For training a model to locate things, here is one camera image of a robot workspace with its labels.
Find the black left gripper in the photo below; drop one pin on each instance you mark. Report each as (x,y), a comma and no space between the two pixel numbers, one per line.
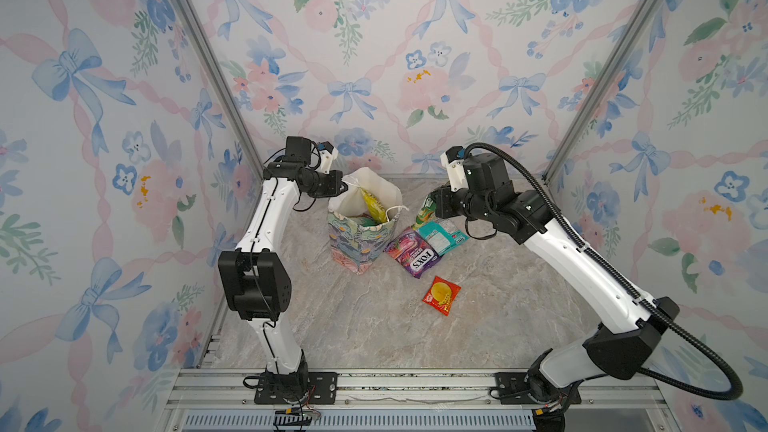
(335,180)

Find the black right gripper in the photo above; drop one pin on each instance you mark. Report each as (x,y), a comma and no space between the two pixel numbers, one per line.
(443,203)

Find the teal mint candy bag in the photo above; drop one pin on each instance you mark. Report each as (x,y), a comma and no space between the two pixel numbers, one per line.
(442,235)

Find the green lime candy bag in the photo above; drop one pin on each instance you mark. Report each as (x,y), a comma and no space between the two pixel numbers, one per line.
(427,212)

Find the floral paper gift bag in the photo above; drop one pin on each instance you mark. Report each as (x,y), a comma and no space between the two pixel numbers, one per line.
(352,246)

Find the yellow lemon candy bag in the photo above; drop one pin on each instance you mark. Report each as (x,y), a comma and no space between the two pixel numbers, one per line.
(376,209)

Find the pink berry candy bag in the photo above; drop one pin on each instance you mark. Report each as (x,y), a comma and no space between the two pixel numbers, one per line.
(413,253)

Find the teal red Fox's candy bag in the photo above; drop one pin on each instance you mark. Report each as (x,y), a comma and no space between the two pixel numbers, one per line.
(365,221)

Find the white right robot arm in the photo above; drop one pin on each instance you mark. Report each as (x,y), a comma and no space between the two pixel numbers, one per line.
(627,334)

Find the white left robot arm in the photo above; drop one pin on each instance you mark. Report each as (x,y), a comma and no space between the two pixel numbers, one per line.
(256,283)

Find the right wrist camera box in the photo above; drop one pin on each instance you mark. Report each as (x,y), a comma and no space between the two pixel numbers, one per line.
(485,173)

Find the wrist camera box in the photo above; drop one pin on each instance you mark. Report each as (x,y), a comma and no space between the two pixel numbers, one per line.
(298,150)
(485,173)

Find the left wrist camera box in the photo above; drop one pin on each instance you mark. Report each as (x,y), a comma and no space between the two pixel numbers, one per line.
(298,150)

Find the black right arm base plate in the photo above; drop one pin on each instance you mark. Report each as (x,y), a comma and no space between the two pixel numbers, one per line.
(521,388)

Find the aluminium left corner post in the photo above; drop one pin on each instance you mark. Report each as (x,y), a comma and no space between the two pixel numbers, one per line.
(205,53)

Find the aluminium corner post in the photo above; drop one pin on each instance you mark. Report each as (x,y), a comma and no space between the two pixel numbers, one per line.
(205,53)
(639,21)

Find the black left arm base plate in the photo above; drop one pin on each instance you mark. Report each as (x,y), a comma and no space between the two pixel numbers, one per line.
(313,388)

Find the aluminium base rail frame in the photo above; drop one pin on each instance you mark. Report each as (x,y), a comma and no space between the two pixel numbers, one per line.
(408,400)

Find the aluminium right corner post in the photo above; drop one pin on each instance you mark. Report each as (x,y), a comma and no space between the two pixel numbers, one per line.
(639,21)

